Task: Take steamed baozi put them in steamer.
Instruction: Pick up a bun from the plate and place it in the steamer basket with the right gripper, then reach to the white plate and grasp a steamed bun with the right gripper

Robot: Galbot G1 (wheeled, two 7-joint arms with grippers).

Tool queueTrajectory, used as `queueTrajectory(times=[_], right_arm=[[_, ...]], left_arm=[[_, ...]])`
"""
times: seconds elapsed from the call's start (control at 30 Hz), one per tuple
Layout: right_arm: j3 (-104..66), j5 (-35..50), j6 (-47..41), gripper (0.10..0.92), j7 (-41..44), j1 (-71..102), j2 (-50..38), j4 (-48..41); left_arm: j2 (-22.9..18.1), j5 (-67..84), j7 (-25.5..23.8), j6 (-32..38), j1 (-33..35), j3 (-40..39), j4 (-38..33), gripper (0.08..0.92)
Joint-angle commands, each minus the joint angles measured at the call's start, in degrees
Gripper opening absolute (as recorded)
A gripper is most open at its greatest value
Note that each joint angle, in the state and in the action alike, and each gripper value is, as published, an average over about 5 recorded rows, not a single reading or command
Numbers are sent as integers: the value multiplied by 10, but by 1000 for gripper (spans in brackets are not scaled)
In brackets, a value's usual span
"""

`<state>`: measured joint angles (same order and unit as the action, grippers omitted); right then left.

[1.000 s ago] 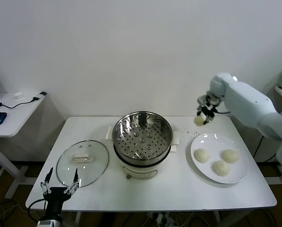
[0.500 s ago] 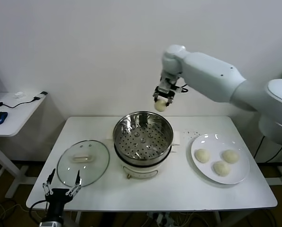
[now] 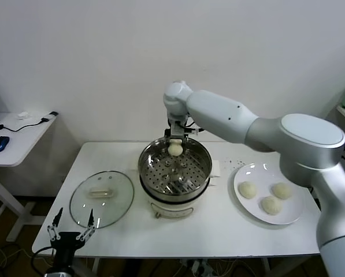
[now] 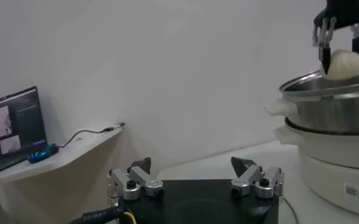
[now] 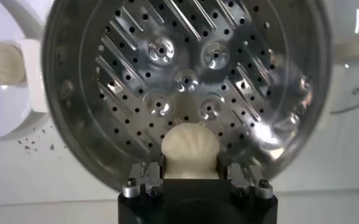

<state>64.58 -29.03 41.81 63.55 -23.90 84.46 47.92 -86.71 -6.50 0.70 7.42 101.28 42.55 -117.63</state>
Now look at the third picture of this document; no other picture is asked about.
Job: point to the small white desk object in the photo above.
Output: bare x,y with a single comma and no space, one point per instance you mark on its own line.
23,115

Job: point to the glass pot lid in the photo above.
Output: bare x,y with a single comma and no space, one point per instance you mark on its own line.
114,199

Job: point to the white steamed baozi bun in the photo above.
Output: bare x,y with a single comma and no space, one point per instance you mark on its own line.
272,205
282,191
247,190
175,150

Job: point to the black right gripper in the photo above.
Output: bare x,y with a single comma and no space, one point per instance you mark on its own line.
178,138

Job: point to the white round plate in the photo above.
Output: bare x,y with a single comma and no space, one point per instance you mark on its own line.
247,210

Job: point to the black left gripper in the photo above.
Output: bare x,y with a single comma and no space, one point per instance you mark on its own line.
66,243

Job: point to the stainless steel steamer basket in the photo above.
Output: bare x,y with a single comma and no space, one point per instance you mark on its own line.
157,179

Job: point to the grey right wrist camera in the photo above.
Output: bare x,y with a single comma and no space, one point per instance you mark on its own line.
178,128

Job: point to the white side desk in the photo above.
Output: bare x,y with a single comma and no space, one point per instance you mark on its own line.
22,144

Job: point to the white table leg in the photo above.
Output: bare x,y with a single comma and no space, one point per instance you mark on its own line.
96,267
266,268

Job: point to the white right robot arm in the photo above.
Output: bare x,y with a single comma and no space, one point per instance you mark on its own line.
218,115

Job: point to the white power strip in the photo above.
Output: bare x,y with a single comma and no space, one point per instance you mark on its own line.
199,267

